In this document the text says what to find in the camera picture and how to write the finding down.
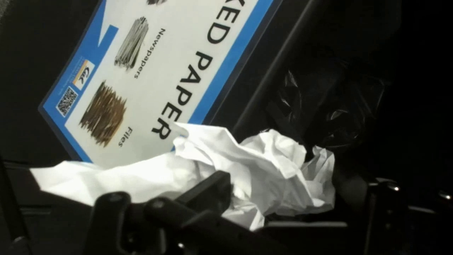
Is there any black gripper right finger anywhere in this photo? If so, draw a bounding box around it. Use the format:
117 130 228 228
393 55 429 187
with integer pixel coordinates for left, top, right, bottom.
361 175 413 255

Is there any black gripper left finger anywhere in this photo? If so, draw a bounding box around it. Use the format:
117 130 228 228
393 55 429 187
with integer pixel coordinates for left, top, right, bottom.
83 170 256 255

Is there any white paper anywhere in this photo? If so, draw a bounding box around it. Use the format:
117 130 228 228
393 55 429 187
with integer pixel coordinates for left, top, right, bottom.
30 122 337 232

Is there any black plastic bin liner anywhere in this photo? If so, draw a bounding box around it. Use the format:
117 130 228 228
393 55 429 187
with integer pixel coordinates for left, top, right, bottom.
263 55 391 149

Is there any black recycling bin cabinet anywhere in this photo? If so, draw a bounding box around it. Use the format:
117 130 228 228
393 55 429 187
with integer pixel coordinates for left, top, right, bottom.
0 0 341 164

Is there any blue label with down arrow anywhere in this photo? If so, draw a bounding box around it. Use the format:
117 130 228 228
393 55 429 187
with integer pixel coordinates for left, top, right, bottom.
37 0 284 167

